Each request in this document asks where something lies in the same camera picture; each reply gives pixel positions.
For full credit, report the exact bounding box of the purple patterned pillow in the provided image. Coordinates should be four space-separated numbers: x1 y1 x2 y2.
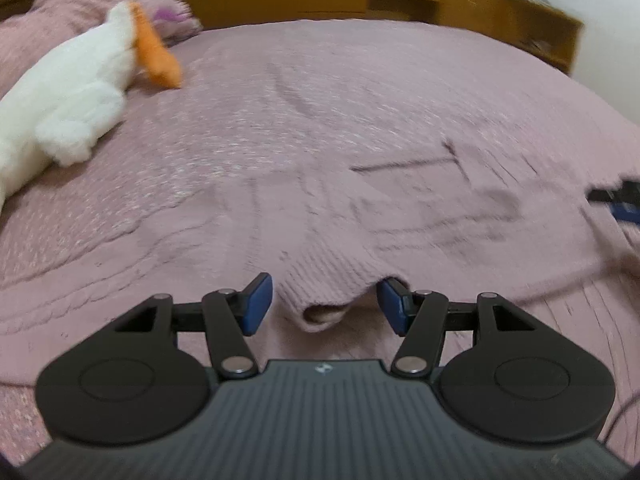
151 0 202 38

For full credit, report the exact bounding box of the white goose plush toy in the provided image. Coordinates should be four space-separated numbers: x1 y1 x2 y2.
0 0 183 211

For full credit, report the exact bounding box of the pink checked pillow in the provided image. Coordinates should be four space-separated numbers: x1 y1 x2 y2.
0 0 201 93

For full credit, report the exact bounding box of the pink floral bedspread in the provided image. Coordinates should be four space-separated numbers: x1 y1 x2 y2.
0 17 640 466

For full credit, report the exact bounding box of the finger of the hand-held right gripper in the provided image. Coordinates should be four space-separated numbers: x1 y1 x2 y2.
585 175 640 227

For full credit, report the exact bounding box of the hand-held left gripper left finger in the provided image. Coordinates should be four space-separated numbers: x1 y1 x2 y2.
102 272 274 380

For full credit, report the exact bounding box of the pink knit cardigan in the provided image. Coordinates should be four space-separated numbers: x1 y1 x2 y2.
0 60 640 386

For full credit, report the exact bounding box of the thin dark cable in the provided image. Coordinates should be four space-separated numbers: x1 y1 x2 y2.
597 392 640 448

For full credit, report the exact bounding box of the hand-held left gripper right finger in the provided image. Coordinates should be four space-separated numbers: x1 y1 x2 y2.
376 279 541 380

